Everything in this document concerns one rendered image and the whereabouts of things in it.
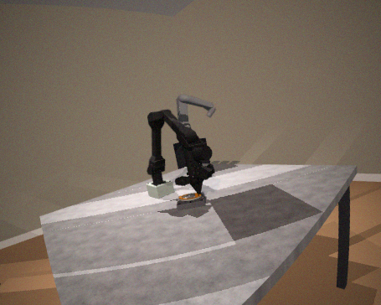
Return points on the orange round plate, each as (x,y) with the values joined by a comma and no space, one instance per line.
(184,198)

